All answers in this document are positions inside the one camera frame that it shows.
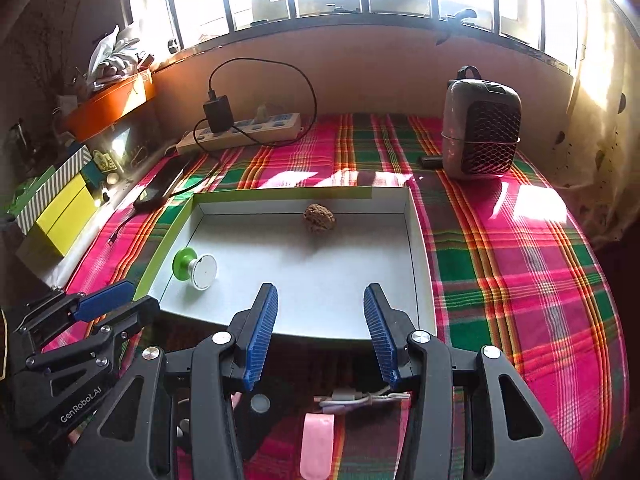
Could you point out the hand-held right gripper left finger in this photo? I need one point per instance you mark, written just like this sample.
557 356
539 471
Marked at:
260 330

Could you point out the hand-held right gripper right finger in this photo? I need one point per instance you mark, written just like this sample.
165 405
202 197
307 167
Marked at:
380 335

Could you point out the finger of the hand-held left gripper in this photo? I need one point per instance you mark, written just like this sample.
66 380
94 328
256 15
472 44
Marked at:
105 295
135 312

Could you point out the green and white cardboard box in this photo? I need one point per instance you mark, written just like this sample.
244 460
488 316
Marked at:
310 280

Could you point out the black bike light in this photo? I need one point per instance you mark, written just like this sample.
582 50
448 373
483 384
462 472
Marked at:
270 430

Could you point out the green and white spool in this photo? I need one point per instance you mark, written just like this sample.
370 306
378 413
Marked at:
192 267

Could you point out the yellow box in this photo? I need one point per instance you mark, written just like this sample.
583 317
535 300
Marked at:
60 220

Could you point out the black power bank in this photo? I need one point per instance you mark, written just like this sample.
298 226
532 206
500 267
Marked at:
157 185

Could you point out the striped box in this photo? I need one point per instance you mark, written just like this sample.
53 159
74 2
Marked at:
55 180

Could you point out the brown walnut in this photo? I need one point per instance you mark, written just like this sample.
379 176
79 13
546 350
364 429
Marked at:
320 217

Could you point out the green labelled tin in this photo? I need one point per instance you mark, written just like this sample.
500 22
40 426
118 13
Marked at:
105 160

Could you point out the plaid blanket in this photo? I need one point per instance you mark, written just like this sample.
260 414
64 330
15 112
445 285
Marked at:
500 270

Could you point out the small black object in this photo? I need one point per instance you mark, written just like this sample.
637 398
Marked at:
430 161

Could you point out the orange planter box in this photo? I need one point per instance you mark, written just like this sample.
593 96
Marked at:
105 107

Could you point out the beige power strip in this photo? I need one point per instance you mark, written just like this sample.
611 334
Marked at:
270 127

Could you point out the black charger adapter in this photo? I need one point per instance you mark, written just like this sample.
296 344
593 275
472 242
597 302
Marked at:
218 112

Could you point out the beige plug adapter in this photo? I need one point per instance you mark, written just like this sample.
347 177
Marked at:
262 112

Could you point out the grey portable heater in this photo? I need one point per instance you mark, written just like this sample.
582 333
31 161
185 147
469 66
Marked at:
480 130

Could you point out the white plastic bag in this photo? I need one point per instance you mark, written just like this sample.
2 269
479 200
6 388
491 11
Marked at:
107 52

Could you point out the spotted cream curtain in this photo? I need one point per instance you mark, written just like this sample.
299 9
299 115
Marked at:
600 135

